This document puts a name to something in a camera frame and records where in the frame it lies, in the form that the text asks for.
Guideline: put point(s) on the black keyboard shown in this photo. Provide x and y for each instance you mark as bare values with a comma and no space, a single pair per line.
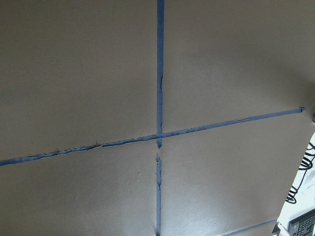
303,225

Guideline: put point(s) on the aluminium frame post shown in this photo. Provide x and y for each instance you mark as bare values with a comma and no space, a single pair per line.
280,230

